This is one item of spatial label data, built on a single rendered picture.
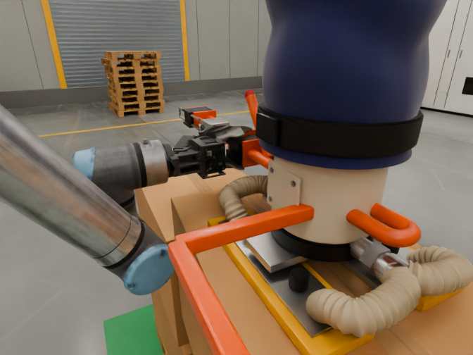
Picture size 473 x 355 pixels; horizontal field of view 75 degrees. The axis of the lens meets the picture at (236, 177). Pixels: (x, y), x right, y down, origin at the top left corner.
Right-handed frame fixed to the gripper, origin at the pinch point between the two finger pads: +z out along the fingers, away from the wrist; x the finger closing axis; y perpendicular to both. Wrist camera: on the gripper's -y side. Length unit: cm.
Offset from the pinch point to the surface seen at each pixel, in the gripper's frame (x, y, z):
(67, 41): 31, -892, -35
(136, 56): -1, -647, 88
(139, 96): -81, -651, 85
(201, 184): -26.0, -37.3, 1.4
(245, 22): 86, -927, 496
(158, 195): -25.9, -35.4, -15.1
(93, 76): -55, -892, 10
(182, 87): -102, -902, 260
